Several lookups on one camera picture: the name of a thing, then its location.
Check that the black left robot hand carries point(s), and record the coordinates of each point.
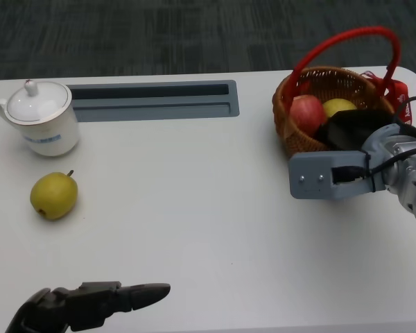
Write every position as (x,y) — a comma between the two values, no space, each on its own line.
(86,305)

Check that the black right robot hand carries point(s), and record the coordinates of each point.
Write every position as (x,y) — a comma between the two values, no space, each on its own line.
(350,128)

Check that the red apple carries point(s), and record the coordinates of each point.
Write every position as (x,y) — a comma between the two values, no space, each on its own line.
(306,114)

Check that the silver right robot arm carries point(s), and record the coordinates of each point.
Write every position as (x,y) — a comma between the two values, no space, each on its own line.
(409,173)

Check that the round yellow-green pear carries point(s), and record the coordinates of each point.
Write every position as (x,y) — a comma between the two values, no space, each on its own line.
(338,105)

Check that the red printed ribbon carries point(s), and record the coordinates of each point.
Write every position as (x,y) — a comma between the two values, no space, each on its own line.
(404,100)

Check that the yellow-green pear with stem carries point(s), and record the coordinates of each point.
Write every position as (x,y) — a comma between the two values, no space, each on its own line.
(53,196)

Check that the white ceramic mug blue print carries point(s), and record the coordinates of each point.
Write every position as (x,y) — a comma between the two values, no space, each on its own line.
(50,138)

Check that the grey long table tray slot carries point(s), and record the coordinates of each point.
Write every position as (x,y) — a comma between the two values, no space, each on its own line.
(149,105)

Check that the white ceramic mug lid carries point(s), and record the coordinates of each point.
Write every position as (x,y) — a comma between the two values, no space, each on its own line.
(38,104)

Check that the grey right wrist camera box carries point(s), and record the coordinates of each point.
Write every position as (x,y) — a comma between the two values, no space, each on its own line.
(312,175)

